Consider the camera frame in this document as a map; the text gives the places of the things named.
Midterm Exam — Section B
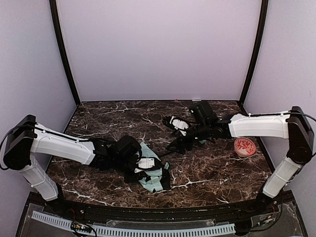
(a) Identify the mint green folding umbrella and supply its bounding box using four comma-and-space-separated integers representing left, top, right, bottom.
136, 142, 171, 193

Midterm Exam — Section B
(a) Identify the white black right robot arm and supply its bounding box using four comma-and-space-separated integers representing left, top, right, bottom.
162, 101, 316, 199

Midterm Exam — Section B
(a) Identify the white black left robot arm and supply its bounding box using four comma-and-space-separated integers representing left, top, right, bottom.
0, 115, 155, 201

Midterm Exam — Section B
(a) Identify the red white patterned bowl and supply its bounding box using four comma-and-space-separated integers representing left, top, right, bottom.
234, 137, 256, 158

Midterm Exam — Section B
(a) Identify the white slotted cable duct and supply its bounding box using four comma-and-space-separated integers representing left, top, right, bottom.
31, 211, 236, 237

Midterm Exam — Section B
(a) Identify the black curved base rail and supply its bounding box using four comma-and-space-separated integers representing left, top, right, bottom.
27, 191, 294, 227

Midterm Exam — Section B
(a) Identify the right black corner post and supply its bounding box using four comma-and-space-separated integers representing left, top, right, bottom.
238, 0, 269, 107

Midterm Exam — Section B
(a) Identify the black corner post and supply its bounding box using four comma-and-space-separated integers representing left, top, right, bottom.
49, 0, 81, 107
238, 0, 269, 107

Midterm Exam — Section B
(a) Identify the left black corner post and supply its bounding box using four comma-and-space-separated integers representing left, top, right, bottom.
49, 0, 81, 107

